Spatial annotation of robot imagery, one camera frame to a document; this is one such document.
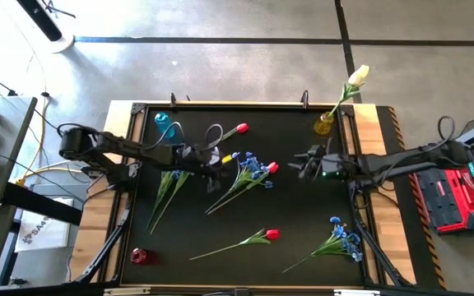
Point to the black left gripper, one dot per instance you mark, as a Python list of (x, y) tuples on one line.
[(198, 160)]

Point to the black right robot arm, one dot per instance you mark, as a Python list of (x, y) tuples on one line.
[(405, 162)]

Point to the black hazard-edged floor mat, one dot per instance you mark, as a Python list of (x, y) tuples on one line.
[(405, 246)]

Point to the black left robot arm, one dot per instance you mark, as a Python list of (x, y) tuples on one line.
[(117, 146)]

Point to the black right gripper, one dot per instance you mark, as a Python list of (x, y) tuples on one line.
[(333, 164)]

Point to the black aluminium table frame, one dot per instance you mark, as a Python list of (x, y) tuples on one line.
[(261, 105)]

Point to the red artificial tulip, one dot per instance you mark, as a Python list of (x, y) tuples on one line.
[(273, 234), (273, 167), (242, 128)]

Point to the red black tool case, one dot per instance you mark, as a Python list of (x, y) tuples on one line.
[(451, 197)]

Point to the black desk leg bar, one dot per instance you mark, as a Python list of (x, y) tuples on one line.
[(43, 203)]

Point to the black diagonal frame strut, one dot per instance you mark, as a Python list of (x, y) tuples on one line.
[(379, 255), (105, 251)]

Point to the silver frame bracket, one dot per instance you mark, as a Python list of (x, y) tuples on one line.
[(356, 292), (126, 291)]

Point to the black pole white base stand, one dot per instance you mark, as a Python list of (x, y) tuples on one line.
[(39, 18)]

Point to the white printed bag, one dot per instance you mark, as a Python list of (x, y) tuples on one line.
[(43, 230)]

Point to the red glass vase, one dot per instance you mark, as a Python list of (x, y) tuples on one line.
[(139, 255)]

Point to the yellow glass vase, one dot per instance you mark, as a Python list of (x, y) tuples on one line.
[(323, 125)]

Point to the grey office desk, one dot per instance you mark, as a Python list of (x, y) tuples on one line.
[(10, 135)]

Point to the blue glass vase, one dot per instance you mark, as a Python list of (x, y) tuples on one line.
[(165, 123)]

